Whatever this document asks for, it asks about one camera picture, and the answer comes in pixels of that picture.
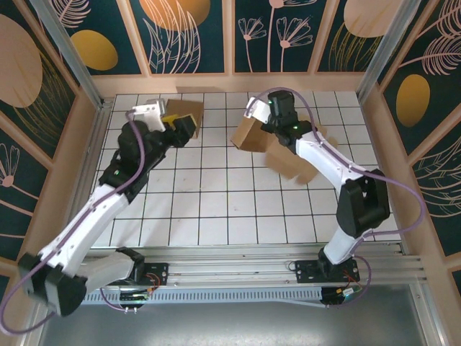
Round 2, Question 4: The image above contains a brown cardboard box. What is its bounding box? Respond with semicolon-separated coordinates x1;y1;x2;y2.
164;99;205;141
230;115;339;185

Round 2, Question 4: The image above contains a small circuit board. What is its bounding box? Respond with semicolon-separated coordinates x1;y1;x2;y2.
321;286;363;309
118;290;151;303

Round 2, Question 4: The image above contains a grey metal sheet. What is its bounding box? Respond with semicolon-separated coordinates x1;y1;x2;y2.
21;284;444;346

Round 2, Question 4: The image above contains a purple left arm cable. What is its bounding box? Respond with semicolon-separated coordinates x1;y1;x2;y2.
0;110;146;336

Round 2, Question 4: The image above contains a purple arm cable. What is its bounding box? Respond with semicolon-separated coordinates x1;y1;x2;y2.
0;110;146;336
246;87;426;307

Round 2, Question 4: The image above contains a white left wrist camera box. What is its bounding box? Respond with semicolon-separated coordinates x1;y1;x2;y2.
131;97;169;131

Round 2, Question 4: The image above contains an aluminium side rail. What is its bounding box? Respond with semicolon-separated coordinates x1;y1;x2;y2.
53;96;116;262

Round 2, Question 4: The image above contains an aluminium corner post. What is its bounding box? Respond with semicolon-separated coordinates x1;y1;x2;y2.
356;0;415;105
28;0;106;110

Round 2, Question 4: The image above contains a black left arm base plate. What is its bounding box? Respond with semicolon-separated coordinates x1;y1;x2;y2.
103;262;170;288

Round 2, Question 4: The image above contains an aluminium base frame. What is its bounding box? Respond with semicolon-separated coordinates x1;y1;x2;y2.
35;241;430;291

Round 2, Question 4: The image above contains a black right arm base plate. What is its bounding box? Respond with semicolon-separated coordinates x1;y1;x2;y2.
294;259;361;285

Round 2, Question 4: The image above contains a grey slotted cable duct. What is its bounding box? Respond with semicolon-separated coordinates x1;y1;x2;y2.
49;286;324;306

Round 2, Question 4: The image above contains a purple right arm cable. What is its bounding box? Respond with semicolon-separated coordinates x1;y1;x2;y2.
246;87;426;307

